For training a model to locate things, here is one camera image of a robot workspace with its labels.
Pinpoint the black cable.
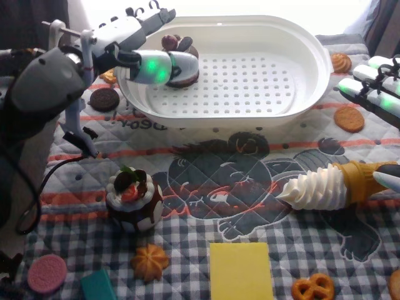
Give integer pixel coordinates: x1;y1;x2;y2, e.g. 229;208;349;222
14;151;94;236

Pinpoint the dark curtain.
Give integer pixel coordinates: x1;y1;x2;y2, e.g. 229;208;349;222
0;0;70;53
364;0;400;59

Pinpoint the small orange cookie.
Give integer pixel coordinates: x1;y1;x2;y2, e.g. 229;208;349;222
99;68;119;84

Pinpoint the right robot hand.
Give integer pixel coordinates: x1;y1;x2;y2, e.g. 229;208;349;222
337;54;400;192

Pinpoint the pink sandwich cookie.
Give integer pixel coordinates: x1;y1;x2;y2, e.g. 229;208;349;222
27;253;68;294

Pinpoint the chocolate cupcake with cherry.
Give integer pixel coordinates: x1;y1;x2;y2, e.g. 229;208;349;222
161;33;201;88

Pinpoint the grey quilt with printed bear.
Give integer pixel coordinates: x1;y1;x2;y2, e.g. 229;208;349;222
0;32;400;300

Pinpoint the yellow block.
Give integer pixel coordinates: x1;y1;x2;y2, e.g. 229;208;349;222
209;242;275;300

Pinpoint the orange swirl butter cookie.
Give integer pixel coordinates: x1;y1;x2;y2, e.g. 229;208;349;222
130;243;170;284
330;52;353;75

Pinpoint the chocolate cupcake with strawberry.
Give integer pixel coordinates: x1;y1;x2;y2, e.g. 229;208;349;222
105;165;164;233

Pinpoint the dark chocolate sandwich cookie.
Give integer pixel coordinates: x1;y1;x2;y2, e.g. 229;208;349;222
89;87;121;112

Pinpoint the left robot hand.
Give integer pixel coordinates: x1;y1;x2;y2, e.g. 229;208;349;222
92;6;201;88

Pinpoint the teal block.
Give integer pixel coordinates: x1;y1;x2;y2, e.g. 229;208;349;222
79;268;118;300

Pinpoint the toy pretzel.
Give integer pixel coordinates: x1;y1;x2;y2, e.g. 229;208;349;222
291;272;335;300

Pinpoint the toy ice cream cone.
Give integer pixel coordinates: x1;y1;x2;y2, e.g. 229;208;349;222
276;161;398;211

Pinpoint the white perforated tray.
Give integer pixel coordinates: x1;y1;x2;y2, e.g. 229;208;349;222
116;15;331;128

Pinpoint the round orange biscuit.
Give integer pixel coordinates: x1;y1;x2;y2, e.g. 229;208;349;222
333;105;366;134

